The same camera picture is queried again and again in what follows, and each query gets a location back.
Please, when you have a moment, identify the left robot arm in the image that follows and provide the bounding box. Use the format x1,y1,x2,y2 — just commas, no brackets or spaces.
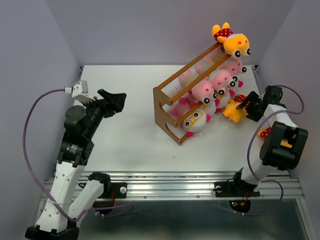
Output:
25,89,127,240

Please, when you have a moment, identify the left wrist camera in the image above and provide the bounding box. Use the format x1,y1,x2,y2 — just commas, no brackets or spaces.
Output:
63,80,96,105

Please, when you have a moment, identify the aluminium rail frame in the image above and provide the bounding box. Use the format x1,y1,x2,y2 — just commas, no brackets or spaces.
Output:
44,169,306,201

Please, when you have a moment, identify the wooden toy shelf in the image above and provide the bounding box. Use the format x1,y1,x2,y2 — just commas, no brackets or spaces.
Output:
153,42,231,145

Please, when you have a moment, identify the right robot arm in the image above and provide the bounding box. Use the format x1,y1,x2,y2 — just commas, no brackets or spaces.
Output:
230,85,309,196

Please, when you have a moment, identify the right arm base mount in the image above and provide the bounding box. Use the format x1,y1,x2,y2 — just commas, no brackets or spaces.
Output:
213,179,260,214

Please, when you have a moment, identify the yellow bear plush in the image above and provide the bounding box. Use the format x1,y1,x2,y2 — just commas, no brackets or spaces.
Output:
223,94,248,123
257,126,292,148
211,22,251,59

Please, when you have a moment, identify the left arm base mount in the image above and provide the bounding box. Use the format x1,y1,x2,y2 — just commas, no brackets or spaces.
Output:
92,182,128,209

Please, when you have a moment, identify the pink plush with wheels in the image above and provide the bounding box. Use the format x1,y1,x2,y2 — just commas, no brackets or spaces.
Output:
216,57,247,79

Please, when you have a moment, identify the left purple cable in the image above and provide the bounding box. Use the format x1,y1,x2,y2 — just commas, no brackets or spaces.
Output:
23,88,135,222

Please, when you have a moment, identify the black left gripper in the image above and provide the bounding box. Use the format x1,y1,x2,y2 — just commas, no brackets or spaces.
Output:
79,89,127,139

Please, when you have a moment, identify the white glasses plush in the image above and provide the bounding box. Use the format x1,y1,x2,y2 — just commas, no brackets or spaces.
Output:
186,99,217,122
169,103,207,139
215,89,236,113

